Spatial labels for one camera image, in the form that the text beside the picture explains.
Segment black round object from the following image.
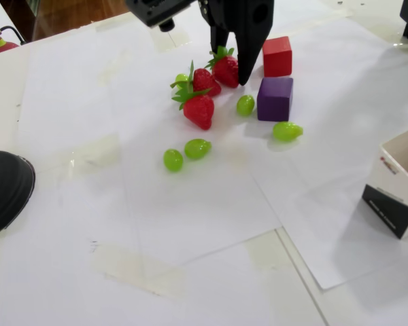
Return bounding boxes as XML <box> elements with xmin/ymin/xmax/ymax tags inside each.
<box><xmin>0</xmin><ymin>151</ymin><xmax>37</xmax><ymax>242</ymax></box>

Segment red fire extinguisher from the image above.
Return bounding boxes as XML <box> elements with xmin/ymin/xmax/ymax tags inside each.
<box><xmin>0</xmin><ymin>22</ymin><xmax>28</xmax><ymax>57</ymax></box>

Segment white and black cardboard box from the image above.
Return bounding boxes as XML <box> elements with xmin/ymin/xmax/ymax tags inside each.
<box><xmin>361</xmin><ymin>122</ymin><xmax>408</xmax><ymax>240</ymax></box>

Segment dark brown cabinet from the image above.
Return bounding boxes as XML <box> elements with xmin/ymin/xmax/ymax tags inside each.
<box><xmin>0</xmin><ymin>0</ymin><xmax>44</xmax><ymax>43</ymax></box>

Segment red wooden cube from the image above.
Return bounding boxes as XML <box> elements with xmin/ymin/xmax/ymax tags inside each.
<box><xmin>260</xmin><ymin>35</ymin><xmax>293</xmax><ymax>78</ymax></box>

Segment red plastic strawberry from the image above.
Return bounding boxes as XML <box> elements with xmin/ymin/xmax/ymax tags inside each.
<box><xmin>205</xmin><ymin>46</ymin><xmax>241</xmax><ymax>88</ymax></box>
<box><xmin>171</xmin><ymin>87</ymin><xmax>216</xmax><ymax>131</ymax></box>
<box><xmin>170</xmin><ymin>60</ymin><xmax>222</xmax><ymax>98</ymax></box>

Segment white paper sheet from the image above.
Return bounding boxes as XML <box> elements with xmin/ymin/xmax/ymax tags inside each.
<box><xmin>188</xmin><ymin>16</ymin><xmax>408</xmax><ymax>290</ymax></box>
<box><xmin>110</xmin><ymin>64</ymin><xmax>282</xmax><ymax>270</ymax></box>

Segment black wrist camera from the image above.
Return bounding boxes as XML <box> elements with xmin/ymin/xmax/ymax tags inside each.
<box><xmin>124</xmin><ymin>0</ymin><xmax>195</xmax><ymax>34</ymax></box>

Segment purple wooden cube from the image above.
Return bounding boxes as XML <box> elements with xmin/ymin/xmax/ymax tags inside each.
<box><xmin>256</xmin><ymin>77</ymin><xmax>294</xmax><ymax>122</ymax></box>

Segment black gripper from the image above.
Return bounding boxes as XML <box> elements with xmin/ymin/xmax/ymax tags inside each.
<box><xmin>199</xmin><ymin>0</ymin><xmax>275</xmax><ymax>87</ymax></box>

